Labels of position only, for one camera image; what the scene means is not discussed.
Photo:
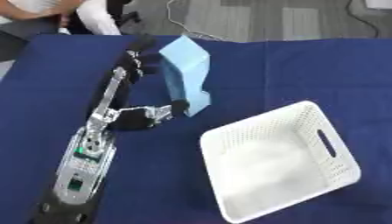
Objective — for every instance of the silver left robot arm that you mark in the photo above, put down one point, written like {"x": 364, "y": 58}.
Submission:
{"x": 81, "y": 172}

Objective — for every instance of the light blue box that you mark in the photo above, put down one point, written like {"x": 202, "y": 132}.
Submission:
{"x": 187, "y": 73}

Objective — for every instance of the white perforated plastic basket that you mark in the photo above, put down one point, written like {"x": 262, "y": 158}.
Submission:
{"x": 278, "y": 162}

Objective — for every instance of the person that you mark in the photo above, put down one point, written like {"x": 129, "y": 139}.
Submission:
{"x": 61, "y": 14}

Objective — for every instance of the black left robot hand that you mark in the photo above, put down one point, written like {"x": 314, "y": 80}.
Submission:
{"x": 133, "y": 116}

